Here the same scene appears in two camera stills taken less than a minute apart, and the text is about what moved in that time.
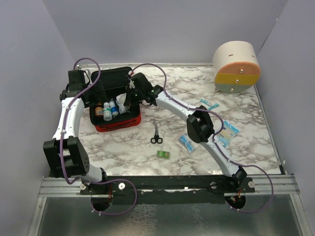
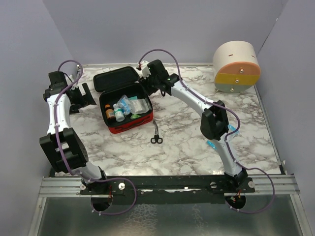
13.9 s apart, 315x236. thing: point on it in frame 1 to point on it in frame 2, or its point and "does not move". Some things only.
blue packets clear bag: (189, 145) to (124, 104)
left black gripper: (101, 95) to (86, 100)
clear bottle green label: (107, 112) to (118, 114)
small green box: (163, 154) to (135, 116)
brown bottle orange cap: (98, 110) to (109, 112)
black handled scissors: (156, 138) does not move
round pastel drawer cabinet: (236, 67) does not move
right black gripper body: (138, 95) to (149, 84)
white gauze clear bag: (120, 100) to (138, 106)
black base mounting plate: (167, 190) does not move
